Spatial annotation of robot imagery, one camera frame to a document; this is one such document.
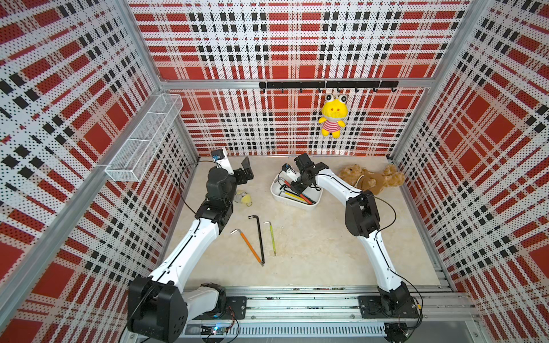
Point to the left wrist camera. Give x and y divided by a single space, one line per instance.
221 160

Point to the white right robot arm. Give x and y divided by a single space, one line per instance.
362 220

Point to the long black hex key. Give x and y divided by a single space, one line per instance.
257 219

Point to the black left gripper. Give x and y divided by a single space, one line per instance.
241 178

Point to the brown teddy bear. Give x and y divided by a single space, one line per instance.
374 182

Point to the thin black hex key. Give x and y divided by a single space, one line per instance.
315 187

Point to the black hook rail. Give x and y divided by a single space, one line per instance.
318 85

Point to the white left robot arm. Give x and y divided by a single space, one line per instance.
158 305

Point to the red handled hex key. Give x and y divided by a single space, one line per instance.
286 188

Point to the yellow frog plush toy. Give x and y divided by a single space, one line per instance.
334 112

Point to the green circuit board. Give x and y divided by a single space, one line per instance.
216 330

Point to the green handled hex key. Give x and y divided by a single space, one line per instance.
272 235

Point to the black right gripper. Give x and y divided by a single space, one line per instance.
294 186

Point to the aluminium mounting rail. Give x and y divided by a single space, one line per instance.
325 314

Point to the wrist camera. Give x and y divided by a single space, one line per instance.
221 160
290 172

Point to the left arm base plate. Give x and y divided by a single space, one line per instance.
236 306

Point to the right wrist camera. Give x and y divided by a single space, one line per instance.
290 172

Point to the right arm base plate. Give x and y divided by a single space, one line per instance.
377 307

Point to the orange handled hex key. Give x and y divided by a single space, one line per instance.
249 246

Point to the yellow handled hex key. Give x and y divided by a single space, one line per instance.
295 197

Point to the small grey yellow plush toy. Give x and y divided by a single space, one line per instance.
243 197

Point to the white plastic storage box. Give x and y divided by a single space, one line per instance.
281 191

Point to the white wire mesh basket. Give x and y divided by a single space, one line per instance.
132 161

